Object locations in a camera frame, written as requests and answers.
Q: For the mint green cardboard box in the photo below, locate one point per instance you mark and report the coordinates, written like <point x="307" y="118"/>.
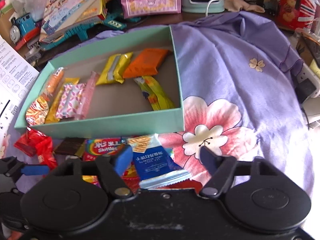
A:
<point x="112" y="125"/>

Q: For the beige cloth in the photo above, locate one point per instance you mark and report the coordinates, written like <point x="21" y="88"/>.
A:
<point x="240" y="5"/>

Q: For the blue toy train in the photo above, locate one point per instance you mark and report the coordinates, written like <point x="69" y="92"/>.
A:
<point x="23" y="27"/>

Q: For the black lettered box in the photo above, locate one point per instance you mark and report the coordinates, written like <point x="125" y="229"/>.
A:
<point x="33" y="48"/>

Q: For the red patterned packet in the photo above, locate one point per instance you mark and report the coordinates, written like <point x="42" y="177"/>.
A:
<point x="130" y="180"/>

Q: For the colourful toy box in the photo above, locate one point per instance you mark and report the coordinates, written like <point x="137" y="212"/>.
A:
<point x="75" y="2"/>

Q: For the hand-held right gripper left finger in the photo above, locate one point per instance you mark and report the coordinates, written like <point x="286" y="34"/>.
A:
<point x="123" y="158"/>

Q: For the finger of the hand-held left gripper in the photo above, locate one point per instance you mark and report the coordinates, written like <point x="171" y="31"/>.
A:
<point x="35" y="169"/>

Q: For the red biscuit box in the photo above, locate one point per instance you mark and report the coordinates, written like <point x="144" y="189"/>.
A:
<point x="287" y="10"/>

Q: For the white printed instruction sheet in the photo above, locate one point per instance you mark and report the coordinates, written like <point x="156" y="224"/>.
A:
<point x="12" y="80"/>

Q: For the dark brown gold-edged packet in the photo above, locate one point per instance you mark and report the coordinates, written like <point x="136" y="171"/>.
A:
<point x="68" y="146"/>

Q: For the red rainbow candy packet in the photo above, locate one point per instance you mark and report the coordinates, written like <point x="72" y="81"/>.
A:
<point x="105" y="148"/>

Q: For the long thin yellow packet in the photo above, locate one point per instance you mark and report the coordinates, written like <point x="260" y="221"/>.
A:
<point x="157" y="95"/>

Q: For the white power strip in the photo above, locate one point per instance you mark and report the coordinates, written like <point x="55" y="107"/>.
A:
<point x="303" y="73"/>

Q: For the long clear pink packet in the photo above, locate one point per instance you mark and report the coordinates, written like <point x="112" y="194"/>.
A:
<point x="87" y="97"/>

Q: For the shiny red packet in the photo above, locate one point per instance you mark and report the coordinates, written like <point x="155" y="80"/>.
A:
<point x="40" y="145"/>

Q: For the blue white cracker packet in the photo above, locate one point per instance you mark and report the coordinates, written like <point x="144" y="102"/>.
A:
<point x="155" y="162"/>

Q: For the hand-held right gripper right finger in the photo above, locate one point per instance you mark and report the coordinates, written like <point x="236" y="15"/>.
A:
<point x="208" y="160"/>

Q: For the teal toy track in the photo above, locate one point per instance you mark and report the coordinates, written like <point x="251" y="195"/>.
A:
<point x="75" y="31"/>

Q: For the pink patterned packet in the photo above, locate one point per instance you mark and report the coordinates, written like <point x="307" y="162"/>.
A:
<point x="70" y="102"/>

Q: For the red orange stick snack packet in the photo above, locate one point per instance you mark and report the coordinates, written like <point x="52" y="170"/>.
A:
<point x="37" y="111"/>

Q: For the purple floral cloth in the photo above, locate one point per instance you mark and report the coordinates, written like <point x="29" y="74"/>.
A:
<point x="237" y="92"/>

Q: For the yellow green-label packet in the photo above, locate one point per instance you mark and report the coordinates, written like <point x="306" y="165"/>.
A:
<point x="53" y="113"/>

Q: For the clear rice cracker packet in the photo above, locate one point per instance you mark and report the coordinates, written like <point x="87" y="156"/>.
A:
<point x="53" y="82"/>

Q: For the yellow striped packet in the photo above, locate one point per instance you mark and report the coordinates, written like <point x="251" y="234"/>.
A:
<point x="120" y="66"/>

